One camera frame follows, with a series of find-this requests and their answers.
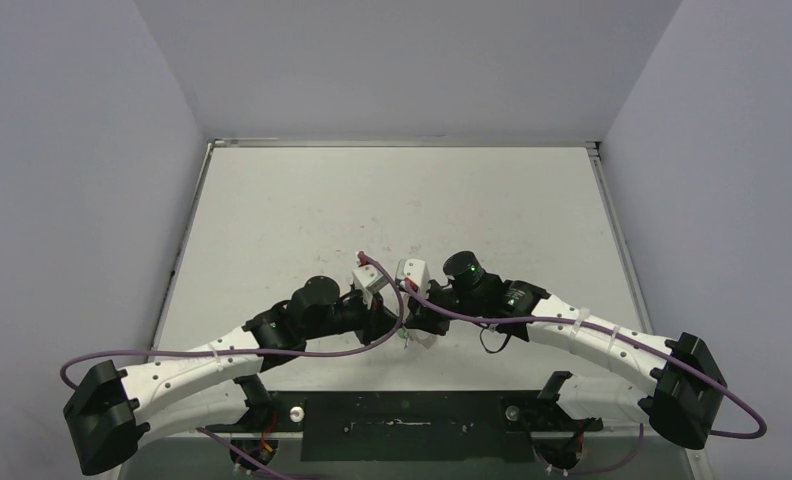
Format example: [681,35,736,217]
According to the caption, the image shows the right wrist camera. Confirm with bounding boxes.
[395,258,431,297]

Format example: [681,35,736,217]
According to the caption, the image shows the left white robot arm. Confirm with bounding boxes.
[63,274,406,476]

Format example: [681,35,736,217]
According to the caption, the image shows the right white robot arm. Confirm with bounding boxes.
[397,251,727,450]

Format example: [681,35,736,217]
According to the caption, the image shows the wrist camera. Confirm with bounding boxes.
[395,258,431,297]
[351,264,388,310]

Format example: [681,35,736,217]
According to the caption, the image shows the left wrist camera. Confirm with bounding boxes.
[351,264,388,310]

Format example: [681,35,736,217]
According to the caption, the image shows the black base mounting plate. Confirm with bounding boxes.
[209,374,603,463]

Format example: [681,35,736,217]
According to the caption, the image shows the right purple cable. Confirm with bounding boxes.
[401,278,768,441]

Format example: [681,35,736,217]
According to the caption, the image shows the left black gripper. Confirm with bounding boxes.
[304,288,403,347]

